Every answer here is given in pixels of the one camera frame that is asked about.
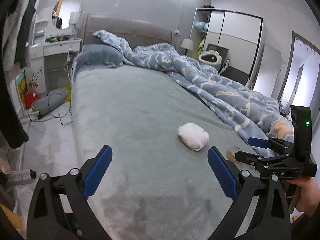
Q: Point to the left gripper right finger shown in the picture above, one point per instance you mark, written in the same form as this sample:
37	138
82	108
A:
222	169

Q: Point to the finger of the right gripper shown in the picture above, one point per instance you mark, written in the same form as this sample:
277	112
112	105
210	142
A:
261	143

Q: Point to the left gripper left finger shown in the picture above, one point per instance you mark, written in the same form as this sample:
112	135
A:
94	169

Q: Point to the brown tape roll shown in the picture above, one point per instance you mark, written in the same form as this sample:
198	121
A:
230	154

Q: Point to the white fluffy ball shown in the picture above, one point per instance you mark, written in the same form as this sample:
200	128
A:
193	136

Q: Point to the person right hand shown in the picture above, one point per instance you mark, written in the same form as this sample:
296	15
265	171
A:
309	194

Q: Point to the blue cloud-pattern duvet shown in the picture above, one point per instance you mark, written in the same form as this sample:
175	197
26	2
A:
249	113

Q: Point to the grey-green bed blanket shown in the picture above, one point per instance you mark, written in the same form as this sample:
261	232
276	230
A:
155	187

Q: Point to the grey room door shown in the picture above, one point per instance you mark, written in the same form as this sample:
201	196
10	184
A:
301	74

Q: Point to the white clothes rack base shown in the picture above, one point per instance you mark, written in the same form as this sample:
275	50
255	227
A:
22	173

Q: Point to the yellow plastic bag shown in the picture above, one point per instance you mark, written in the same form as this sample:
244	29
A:
68	96

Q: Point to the black hanging coat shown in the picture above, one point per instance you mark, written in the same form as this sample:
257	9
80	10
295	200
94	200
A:
16	19

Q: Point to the white cloud-shaped pet bed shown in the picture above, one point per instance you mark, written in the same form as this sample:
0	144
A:
211	58

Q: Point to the red box on floor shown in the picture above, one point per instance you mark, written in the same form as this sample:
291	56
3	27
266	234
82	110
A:
29	98

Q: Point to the white wardrobe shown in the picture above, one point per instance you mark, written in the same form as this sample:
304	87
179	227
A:
238	36

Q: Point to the blue-grey pillow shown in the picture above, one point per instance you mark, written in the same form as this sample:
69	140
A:
98	55

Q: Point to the bedside table lamp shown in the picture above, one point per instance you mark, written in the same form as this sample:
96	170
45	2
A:
187	45

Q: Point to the white dressing table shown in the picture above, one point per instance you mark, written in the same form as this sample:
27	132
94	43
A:
48	53

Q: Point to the grey upholstered headboard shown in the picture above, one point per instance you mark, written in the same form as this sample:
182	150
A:
136	32

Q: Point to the round wall mirror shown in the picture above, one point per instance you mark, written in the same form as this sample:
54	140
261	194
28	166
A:
63	11

